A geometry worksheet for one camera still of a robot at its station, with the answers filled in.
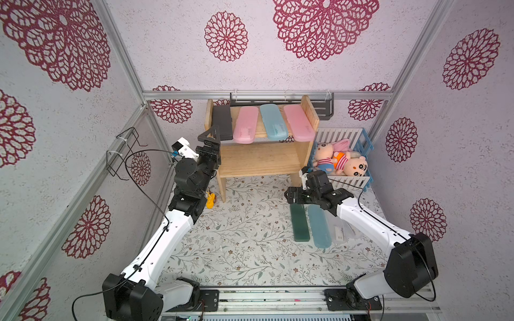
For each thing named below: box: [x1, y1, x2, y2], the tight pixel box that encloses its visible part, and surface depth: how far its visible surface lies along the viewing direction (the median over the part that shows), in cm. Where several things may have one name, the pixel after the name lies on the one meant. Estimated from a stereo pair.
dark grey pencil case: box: [212, 104, 233, 142], surface depth 80 cm
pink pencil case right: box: [283, 104, 316, 142], surface depth 75 cm
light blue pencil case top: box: [259, 103, 289, 142], surface depth 76 cm
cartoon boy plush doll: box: [331, 151, 369, 178], surface depth 104 cm
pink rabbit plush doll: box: [312, 138, 351, 174], surface depth 108 cm
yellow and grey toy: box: [205, 191, 217, 210], surface depth 102 cm
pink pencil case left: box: [232, 106, 260, 145], surface depth 72 cm
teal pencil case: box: [307, 204, 332, 249], surface depth 92 cm
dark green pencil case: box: [289, 202, 310, 243], surface depth 94 cm
